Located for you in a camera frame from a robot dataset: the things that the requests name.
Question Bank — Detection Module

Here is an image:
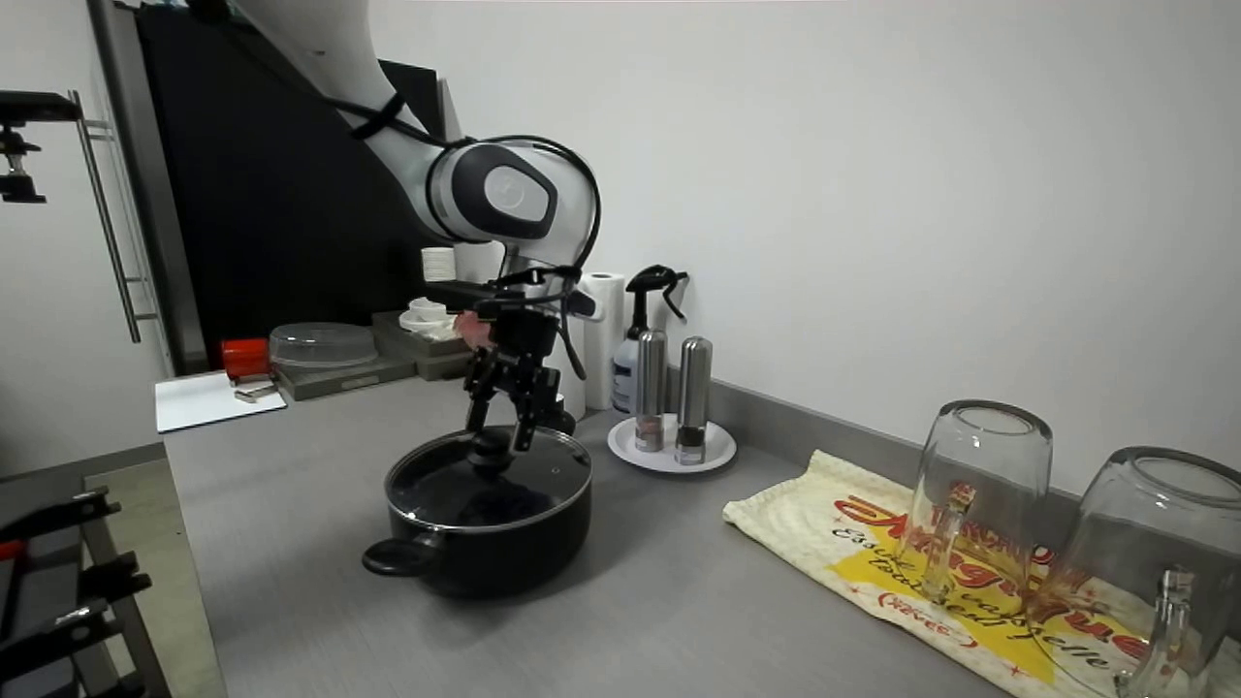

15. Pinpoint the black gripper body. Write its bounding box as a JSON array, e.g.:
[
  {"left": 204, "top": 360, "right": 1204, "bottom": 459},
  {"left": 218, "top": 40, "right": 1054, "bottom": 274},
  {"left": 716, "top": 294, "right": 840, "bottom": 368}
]
[{"left": 453, "top": 266, "right": 598, "bottom": 403}]

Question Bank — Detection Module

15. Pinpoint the glass pot lid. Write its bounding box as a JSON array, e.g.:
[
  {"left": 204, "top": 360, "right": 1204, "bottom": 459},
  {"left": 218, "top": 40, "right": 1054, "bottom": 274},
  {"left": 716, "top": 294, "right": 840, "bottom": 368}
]
[{"left": 384, "top": 428, "right": 588, "bottom": 530}]

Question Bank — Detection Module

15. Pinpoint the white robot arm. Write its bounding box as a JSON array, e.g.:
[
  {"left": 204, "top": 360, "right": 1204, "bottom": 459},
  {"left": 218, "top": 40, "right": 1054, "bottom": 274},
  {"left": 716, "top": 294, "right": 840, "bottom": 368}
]
[{"left": 237, "top": 0, "right": 601, "bottom": 451}]

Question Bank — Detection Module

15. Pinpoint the black cooking pot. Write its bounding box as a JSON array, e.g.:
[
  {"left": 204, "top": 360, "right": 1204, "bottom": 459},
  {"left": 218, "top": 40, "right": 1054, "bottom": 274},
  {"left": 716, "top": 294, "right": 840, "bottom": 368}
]
[{"left": 359, "top": 428, "right": 593, "bottom": 597}]

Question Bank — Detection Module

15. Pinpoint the tub with orange lid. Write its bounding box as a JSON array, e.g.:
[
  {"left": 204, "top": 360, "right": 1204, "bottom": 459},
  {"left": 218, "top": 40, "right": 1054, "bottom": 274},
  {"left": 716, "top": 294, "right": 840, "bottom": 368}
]
[{"left": 268, "top": 323, "right": 376, "bottom": 371}]

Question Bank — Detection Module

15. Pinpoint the front paper towel roll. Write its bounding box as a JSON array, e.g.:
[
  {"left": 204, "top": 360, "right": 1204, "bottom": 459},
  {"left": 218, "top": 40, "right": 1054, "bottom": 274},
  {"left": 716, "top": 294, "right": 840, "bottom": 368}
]
[{"left": 563, "top": 274, "right": 620, "bottom": 417}]

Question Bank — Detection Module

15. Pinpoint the left steel pepper mill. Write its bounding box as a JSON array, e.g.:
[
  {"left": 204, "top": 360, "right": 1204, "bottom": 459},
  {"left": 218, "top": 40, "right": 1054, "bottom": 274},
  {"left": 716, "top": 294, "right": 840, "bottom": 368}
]
[{"left": 632, "top": 332, "right": 668, "bottom": 451}]

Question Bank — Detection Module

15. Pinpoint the spray bottle black trigger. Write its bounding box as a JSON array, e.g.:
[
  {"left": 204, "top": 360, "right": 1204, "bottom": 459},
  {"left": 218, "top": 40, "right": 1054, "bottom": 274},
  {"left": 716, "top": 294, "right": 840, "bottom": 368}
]
[{"left": 610, "top": 260, "right": 692, "bottom": 417}]

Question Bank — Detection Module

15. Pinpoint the right steel salt mill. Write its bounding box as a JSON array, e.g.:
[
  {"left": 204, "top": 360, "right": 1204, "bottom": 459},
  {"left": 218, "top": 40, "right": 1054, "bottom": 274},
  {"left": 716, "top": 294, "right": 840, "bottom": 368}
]
[{"left": 676, "top": 337, "right": 712, "bottom": 466}]

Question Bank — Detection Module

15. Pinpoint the white round saucer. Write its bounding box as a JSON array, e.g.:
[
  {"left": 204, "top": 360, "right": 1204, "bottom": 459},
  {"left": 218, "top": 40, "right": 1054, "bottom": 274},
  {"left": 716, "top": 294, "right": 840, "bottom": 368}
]
[{"left": 606, "top": 417, "right": 738, "bottom": 478}]

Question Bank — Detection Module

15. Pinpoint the upside down drinking glass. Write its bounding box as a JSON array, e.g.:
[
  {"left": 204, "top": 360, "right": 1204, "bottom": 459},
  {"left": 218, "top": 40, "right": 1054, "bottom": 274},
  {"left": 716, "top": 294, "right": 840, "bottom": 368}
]
[{"left": 901, "top": 399, "right": 1052, "bottom": 601}]

